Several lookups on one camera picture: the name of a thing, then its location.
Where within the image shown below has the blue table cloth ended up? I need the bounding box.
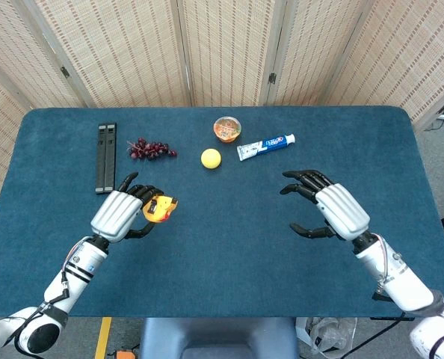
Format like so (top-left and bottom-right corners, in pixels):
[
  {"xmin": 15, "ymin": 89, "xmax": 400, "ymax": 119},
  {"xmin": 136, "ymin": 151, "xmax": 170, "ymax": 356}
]
[{"xmin": 0, "ymin": 106, "xmax": 444, "ymax": 319}]

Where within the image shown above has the black folding stand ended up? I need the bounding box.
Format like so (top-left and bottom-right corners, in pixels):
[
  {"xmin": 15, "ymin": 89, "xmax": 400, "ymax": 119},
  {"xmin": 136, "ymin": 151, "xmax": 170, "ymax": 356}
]
[{"xmin": 95, "ymin": 122, "xmax": 117, "ymax": 195}]

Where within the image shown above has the bunch of red grapes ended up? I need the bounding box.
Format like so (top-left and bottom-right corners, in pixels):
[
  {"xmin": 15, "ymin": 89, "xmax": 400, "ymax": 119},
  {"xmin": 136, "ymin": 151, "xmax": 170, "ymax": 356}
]
[{"xmin": 126, "ymin": 137, "xmax": 178, "ymax": 162}]

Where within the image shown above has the woven folding screen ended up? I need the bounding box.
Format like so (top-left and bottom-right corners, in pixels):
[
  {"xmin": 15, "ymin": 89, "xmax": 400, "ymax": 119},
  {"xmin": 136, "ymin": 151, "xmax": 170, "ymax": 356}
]
[{"xmin": 0, "ymin": 0, "xmax": 444, "ymax": 197}]

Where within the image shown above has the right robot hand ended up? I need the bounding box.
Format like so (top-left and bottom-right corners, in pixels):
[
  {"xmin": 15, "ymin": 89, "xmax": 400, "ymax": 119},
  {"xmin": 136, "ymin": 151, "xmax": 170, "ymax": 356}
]
[{"xmin": 280, "ymin": 169, "xmax": 371, "ymax": 242}]

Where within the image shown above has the yellow tape measure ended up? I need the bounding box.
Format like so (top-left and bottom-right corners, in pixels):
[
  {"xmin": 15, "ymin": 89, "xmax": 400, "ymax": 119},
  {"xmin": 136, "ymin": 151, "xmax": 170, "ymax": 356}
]
[{"xmin": 142, "ymin": 194, "xmax": 179, "ymax": 224}]

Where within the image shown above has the yellow ball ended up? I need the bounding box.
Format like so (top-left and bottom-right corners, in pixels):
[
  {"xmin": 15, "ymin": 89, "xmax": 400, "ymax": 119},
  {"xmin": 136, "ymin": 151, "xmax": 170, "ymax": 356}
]
[{"xmin": 200, "ymin": 148, "xmax": 223, "ymax": 171}]

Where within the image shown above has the white blue toothpaste tube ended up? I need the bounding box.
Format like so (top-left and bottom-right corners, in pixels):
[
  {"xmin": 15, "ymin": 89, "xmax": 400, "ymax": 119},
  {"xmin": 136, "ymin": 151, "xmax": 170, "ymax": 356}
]
[{"xmin": 236, "ymin": 134, "xmax": 297, "ymax": 162}]

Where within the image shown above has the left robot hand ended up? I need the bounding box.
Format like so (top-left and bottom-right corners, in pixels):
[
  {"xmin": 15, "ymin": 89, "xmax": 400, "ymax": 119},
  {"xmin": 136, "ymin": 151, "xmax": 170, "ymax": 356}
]
[{"xmin": 90, "ymin": 171, "xmax": 165, "ymax": 243}]

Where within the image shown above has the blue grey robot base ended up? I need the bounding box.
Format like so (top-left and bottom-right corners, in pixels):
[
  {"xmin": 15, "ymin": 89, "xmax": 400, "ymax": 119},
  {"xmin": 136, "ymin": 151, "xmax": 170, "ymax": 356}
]
[{"xmin": 139, "ymin": 317, "xmax": 300, "ymax": 359}]

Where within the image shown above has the orange jelly cup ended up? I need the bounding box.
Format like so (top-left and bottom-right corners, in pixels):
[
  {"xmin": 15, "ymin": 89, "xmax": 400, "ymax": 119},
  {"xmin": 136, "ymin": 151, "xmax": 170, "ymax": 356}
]
[{"xmin": 212, "ymin": 116, "xmax": 243, "ymax": 144}]

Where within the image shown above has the clear plastic bag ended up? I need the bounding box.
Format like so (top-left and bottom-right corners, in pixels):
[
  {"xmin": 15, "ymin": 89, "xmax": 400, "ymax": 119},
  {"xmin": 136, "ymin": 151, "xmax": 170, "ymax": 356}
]
[{"xmin": 295, "ymin": 316, "xmax": 358, "ymax": 356}]

